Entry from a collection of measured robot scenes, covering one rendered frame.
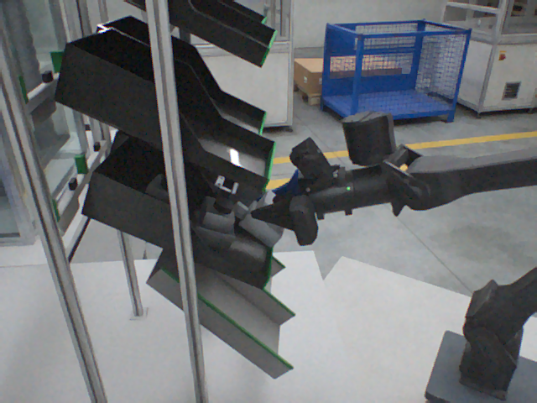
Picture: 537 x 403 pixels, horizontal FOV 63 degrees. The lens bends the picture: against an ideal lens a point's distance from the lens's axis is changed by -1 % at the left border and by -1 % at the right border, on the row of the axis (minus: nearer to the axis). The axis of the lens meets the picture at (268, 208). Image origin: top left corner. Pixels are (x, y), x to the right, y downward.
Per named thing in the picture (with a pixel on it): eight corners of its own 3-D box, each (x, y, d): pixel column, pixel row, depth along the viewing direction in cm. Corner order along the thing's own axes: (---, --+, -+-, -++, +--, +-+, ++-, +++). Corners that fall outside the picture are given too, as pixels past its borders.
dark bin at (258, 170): (269, 154, 69) (291, 113, 65) (262, 195, 57) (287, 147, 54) (97, 75, 65) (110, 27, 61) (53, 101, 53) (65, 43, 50)
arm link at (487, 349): (519, 340, 66) (532, 307, 63) (512, 382, 60) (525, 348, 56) (473, 322, 69) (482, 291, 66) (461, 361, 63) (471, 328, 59)
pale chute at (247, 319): (278, 325, 87) (295, 313, 85) (274, 380, 76) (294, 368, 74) (168, 235, 78) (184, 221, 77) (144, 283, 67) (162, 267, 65)
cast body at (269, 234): (275, 235, 73) (302, 206, 70) (271, 249, 69) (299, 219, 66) (234, 204, 72) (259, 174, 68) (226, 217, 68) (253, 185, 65)
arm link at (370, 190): (408, 202, 67) (397, 143, 64) (411, 217, 61) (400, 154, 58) (362, 210, 68) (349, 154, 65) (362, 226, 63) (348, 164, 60)
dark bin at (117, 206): (269, 241, 77) (289, 207, 73) (263, 290, 65) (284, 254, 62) (115, 174, 73) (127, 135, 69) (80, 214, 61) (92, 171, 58)
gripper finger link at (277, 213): (300, 223, 66) (290, 187, 64) (298, 235, 63) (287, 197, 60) (257, 231, 68) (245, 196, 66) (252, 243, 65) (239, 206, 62)
